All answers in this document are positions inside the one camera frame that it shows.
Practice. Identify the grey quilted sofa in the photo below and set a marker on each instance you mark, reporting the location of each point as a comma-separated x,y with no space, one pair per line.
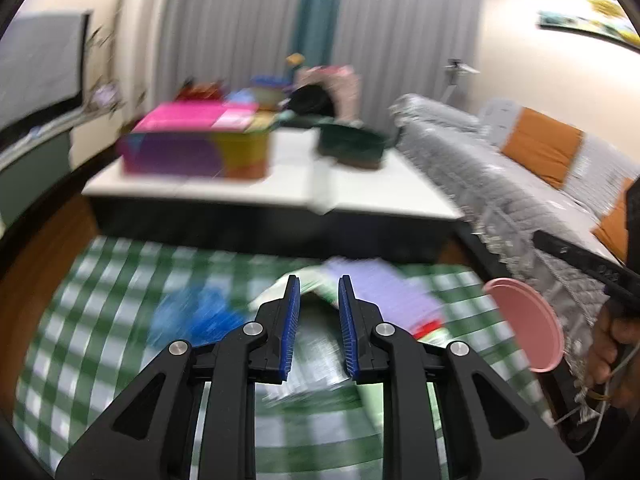
475,175

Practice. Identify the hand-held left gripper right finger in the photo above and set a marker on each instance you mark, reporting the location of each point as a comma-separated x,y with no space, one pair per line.
346,330

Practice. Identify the television cabinet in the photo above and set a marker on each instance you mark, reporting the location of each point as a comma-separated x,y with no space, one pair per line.
30,160

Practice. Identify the black bag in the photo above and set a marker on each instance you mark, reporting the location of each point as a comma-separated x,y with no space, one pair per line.
312,100

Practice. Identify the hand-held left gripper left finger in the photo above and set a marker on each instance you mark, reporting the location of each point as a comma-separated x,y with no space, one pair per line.
292,330

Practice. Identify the wall picture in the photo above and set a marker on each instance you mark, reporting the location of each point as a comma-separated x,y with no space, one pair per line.
590,20

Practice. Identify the white green packet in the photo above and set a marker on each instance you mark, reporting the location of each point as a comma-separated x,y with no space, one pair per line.
315,285

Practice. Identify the teal curtain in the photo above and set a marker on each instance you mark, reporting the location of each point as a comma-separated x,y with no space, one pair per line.
320,10

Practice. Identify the television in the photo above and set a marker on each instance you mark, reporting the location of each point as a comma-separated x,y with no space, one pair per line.
40,60

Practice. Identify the purple packet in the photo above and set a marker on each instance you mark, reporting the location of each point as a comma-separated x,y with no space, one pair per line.
390,295

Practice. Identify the dark green round container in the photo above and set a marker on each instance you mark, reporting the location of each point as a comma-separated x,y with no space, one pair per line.
350,147

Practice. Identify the white coffee table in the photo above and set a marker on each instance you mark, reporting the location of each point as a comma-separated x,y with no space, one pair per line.
300,180

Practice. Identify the red white packet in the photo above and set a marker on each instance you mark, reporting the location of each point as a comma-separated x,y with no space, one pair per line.
430,332

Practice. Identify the small yellow object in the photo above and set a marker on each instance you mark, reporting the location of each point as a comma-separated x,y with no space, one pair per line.
295,60

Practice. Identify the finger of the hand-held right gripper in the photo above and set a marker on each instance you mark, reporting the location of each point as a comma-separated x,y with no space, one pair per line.
547,242

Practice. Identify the pink fluffy bag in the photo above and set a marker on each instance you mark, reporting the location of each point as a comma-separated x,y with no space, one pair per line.
347,90

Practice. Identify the orange cushion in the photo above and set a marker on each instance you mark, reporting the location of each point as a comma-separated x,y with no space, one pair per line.
542,147
620,225

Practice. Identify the green checkered mat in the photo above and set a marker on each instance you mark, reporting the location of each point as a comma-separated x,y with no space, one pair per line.
100,340

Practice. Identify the white floor stand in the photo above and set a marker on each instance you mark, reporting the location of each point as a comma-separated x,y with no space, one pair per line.
452,87

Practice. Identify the colourful cardboard box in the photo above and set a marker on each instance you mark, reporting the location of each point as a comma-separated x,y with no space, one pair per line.
190,155

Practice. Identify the dried branch decoration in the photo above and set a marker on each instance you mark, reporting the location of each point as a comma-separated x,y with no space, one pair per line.
107,40

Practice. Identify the blue plastic wrapper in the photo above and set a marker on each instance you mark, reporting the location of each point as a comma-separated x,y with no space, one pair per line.
200,315

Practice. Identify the pink plastic bin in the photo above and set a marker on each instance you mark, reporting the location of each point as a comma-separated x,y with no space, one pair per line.
525,320

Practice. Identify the person's right hand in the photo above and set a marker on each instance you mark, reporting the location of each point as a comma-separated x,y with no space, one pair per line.
602,355

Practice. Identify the stack of plastic containers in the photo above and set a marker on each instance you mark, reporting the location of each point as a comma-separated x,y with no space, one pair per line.
270,92

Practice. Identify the grey curtain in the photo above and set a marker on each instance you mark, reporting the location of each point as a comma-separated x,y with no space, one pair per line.
400,25
215,20

